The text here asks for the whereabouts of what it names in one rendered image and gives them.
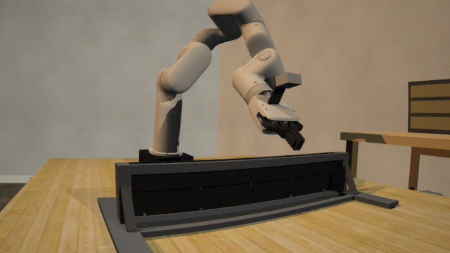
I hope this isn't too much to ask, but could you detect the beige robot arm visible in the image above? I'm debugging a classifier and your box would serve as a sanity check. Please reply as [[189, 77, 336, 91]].
[[149, 0, 302, 157]]

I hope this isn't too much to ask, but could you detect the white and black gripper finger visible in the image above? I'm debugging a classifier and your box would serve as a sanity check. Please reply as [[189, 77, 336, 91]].
[[260, 114, 302, 150], [288, 121, 305, 150]]

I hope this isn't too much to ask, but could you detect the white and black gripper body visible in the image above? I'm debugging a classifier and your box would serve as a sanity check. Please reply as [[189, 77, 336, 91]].
[[248, 89, 300, 134]]

